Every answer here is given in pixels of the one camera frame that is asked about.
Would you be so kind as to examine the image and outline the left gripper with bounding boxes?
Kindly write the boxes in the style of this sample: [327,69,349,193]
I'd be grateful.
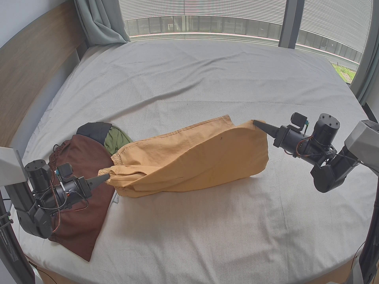
[55,176,93,208]

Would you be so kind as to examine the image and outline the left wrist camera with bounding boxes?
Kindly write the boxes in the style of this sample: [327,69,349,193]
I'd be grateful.
[57,163,74,180]

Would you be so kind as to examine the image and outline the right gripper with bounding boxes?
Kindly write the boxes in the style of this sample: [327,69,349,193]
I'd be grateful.
[273,125,314,157]

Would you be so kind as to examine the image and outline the bed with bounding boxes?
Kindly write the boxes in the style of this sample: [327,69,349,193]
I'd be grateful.
[0,0,375,284]

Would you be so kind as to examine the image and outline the green garment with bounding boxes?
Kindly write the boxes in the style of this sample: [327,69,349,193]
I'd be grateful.
[104,125,133,156]

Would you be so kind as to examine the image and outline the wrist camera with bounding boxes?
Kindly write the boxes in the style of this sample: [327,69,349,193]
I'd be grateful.
[57,163,74,180]
[290,112,309,132]

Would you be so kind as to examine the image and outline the window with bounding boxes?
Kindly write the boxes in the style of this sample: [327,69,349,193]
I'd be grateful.
[114,0,374,85]

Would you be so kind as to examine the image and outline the dark blue garment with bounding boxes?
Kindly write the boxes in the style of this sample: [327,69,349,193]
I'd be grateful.
[77,122,112,147]

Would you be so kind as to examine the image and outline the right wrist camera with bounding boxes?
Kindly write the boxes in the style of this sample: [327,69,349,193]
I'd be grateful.
[290,112,309,132]

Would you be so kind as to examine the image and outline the grey-green curtain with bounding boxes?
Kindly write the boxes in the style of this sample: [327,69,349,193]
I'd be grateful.
[69,0,131,47]
[351,0,379,107]

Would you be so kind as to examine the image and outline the tan trousers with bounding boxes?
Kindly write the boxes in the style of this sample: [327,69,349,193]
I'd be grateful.
[98,115,270,199]

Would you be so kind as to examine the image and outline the brown garment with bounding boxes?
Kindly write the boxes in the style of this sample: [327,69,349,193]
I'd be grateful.
[47,135,118,262]

